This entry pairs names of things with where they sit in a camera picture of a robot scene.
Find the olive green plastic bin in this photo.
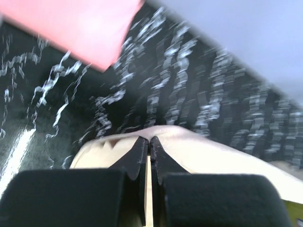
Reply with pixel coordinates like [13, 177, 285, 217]
[283, 199, 303, 227]

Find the folded pink t shirt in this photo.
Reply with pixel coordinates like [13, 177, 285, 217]
[0, 0, 143, 71]

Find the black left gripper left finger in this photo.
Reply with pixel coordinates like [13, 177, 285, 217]
[0, 137, 148, 227]

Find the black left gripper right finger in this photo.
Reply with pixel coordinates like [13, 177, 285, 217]
[150, 137, 292, 227]

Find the beige t shirt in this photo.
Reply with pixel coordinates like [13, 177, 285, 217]
[70, 125, 303, 227]

